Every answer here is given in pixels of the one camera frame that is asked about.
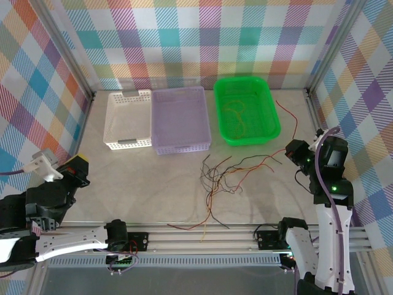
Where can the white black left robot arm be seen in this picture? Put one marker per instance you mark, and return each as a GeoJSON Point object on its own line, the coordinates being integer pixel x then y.
{"type": "Point", "coordinates": [70, 242]}

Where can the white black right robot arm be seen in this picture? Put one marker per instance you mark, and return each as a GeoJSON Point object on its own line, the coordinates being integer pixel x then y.
{"type": "Point", "coordinates": [333, 246]}

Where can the white plastic perforated basket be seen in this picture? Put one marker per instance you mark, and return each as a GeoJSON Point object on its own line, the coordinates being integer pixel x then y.
{"type": "Point", "coordinates": [129, 120]}

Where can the green plastic mesh basket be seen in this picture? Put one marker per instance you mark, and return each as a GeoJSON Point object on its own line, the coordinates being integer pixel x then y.
{"type": "Point", "coordinates": [261, 104]}

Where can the purple plastic mesh basket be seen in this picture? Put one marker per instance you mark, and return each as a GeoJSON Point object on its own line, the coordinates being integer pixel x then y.
{"type": "Point", "coordinates": [184, 116]}

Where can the aluminium table edge rail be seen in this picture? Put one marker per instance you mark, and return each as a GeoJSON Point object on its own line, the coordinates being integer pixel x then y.
{"type": "Point", "coordinates": [77, 147]}
{"type": "Point", "coordinates": [320, 138]}

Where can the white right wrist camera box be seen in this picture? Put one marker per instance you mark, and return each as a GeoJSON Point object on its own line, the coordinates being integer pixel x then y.
{"type": "Point", "coordinates": [316, 143]}

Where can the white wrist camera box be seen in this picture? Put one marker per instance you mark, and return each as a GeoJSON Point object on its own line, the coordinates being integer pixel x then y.
{"type": "Point", "coordinates": [316, 143]}
{"type": "Point", "coordinates": [43, 166]}

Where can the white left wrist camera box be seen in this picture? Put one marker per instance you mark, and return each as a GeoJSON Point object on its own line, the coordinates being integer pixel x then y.
{"type": "Point", "coordinates": [43, 166]}

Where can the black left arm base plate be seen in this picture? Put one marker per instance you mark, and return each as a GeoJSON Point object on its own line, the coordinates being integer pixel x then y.
{"type": "Point", "coordinates": [139, 241]}

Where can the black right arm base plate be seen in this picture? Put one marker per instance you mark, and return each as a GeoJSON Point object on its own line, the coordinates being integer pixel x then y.
{"type": "Point", "coordinates": [265, 239]}

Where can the aluminium frame post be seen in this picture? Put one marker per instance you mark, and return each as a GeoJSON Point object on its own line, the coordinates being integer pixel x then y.
{"type": "Point", "coordinates": [334, 46]}
{"type": "Point", "coordinates": [67, 46]}

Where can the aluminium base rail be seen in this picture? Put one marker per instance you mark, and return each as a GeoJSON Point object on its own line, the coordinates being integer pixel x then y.
{"type": "Point", "coordinates": [199, 238]}

